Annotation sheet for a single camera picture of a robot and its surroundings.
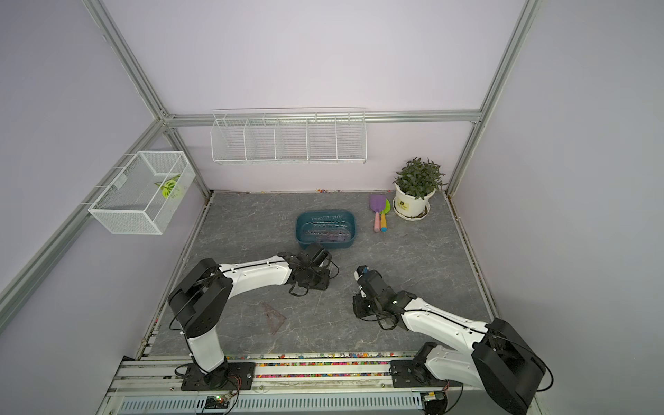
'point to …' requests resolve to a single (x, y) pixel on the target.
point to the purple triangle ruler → (333, 237)
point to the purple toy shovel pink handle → (377, 202)
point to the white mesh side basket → (144, 195)
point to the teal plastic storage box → (335, 229)
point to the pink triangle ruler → (274, 318)
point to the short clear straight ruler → (327, 219)
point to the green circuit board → (216, 402)
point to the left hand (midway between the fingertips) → (326, 284)
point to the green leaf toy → (168, 185)
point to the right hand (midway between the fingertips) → (354, 300)
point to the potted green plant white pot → (416, 183)
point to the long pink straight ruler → (328, 233)
